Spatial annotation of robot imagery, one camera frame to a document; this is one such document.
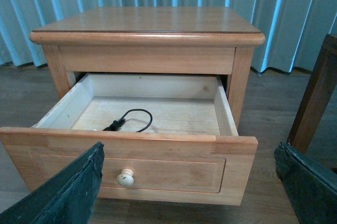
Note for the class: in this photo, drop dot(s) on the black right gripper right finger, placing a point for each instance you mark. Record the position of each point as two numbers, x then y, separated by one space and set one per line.
310 187

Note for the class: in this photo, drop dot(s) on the wooden nightstand cabinet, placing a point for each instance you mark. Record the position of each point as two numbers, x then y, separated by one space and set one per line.
169 40

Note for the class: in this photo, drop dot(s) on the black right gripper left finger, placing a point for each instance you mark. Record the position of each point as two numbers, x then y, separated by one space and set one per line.
67 197

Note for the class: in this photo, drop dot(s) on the white charger with black cable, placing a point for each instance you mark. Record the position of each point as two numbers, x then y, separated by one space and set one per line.
117 124

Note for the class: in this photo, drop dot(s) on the pale green curtain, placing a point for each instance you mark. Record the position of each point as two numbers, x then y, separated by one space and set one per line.
276 10

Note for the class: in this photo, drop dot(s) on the wooden top drawer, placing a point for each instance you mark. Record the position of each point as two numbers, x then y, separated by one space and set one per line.
190 153

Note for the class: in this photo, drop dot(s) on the dark wooden furniture leg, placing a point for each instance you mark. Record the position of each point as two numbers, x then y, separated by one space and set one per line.
316 96

